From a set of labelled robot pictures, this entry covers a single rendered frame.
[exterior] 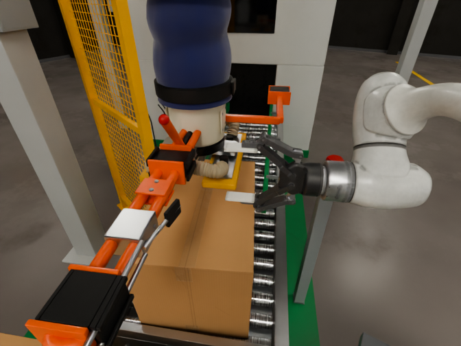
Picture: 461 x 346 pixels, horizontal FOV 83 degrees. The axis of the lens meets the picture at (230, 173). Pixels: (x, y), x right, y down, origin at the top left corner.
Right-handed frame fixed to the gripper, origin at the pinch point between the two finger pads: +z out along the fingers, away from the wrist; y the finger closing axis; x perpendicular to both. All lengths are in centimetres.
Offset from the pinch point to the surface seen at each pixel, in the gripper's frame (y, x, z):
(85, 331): -2.6, -37.9, 10.8
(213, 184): 10.5, 9.2, 6.4
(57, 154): 39, 63, 108
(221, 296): 44.5, -3.6, 2.6
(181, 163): -3.6, -3.3, 10.3
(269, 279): 71, 23, -14
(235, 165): 9.9, 19.5, 1.3
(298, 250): 125, 89, -38
